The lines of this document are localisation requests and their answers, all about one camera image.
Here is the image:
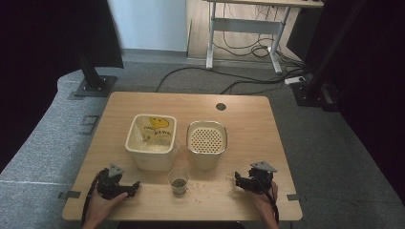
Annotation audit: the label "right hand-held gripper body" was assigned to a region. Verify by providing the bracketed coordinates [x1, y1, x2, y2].
[247, 160, 278, 195]

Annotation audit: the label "black stand with base plate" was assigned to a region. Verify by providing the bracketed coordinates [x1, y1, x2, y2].
[72, 47, 118, 99]

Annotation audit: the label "person's right hand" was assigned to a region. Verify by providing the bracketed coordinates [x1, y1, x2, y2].
[251, 180, 280, 229]

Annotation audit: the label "black stand with dark base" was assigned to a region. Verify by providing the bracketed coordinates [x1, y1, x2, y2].
[289, 0, 367, 113]

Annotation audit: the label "cream container with perforated strainer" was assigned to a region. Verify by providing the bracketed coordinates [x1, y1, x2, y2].
[185, 119, 229, 172]

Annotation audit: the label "scattered crumbs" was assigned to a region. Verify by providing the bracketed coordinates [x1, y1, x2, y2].
[189, 173, 238, 204]

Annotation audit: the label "cream bin with printed bag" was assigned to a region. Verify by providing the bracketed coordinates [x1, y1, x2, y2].
[124, 113, 178, 173]

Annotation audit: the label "white power strip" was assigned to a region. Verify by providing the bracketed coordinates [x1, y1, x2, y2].
[284, 75, 308, 86]

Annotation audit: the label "clear plastic cup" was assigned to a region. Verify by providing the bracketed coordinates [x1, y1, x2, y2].
[167, 168, 191, 196]

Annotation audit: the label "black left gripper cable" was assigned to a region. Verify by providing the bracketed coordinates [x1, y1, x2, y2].
[80, 167, 109, 226]

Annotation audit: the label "black curtain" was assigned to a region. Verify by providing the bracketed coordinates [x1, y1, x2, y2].
[0, 0, 124, 173]

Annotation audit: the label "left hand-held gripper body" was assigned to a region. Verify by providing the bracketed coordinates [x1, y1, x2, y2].
[95, 163, 130, 200]

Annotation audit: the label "black floor cables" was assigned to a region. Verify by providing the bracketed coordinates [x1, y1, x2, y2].
[154, 3, 316, 96]

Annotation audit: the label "person's left hand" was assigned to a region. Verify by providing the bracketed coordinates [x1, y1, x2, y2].
[81, 191, 129, 229]

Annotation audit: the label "white metal desk frame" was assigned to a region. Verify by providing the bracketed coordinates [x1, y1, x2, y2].
[203, 0, 325, 75]

